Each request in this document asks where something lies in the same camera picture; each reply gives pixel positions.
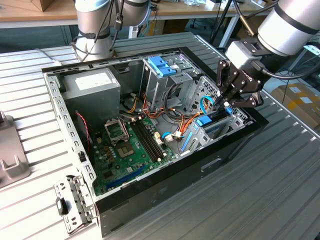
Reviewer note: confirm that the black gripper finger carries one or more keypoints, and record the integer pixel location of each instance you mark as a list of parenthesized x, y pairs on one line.
[(223, 75), (247, 103)]

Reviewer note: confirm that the hard disk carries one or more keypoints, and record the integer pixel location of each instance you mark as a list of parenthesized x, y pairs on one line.
[(203, 121)]

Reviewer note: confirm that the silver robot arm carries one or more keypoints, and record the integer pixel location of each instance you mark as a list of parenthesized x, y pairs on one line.
[(287, 30)]

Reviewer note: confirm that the metal disk bay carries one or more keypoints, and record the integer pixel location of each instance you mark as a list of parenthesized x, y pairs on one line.
[(200, 140)]

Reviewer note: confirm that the large cardboard box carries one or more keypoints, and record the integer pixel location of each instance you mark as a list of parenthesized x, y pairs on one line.
[(295, 105)]

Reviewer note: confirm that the wooden desk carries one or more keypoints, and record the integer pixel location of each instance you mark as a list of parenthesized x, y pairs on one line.
[(190, 12)]

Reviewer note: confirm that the metal drive cage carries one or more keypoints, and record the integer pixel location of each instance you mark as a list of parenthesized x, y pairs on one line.
[(153, 87)]

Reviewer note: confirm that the white board connector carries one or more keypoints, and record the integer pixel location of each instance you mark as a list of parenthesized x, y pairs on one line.
[(158, 138)]

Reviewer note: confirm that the black RAM slot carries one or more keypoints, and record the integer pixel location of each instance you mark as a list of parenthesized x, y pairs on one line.
[(150, 139), (153, 137), (144, 142), (147, 140)]

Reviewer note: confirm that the black open PC case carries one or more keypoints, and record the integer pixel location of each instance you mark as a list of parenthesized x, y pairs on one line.
[(175, 185)]

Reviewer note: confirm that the CPU socket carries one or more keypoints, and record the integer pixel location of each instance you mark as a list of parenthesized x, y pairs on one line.
[(125, 151)]

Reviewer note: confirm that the grey power supply unit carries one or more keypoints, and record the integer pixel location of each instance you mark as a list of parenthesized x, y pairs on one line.
[(92, 102)]

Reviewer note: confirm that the blue expansion slot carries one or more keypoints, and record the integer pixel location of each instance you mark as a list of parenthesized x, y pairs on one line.
[(125, 177)]

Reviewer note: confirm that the green motherboard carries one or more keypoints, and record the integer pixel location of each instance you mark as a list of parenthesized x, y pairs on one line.
[(117, 172)]

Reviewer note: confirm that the black case fan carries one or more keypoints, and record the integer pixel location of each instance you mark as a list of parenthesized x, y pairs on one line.
[(82, 132)]

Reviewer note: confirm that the black case latch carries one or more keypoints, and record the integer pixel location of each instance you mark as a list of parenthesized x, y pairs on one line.
[(81, 156)]

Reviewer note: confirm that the small cardboard box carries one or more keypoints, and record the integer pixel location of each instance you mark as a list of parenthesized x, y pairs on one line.
[(46, 5)]

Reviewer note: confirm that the black plastic clip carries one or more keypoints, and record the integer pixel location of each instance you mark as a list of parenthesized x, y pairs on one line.
[(62, 206)]

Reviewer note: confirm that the grey parts rack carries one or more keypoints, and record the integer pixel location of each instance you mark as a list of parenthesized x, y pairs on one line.
[(10, 150)]

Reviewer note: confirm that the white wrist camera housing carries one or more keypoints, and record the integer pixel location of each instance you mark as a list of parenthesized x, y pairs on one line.
[(237, 55)]

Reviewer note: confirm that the black camera bracket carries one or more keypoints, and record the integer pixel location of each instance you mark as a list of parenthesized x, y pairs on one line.
[(260, 49)]

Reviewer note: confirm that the blue plastic drive bracket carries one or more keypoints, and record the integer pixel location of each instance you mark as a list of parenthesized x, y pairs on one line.
[(160, 65)]

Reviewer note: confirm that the metal card retention bracket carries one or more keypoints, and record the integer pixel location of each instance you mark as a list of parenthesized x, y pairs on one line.
[(80, 197)]

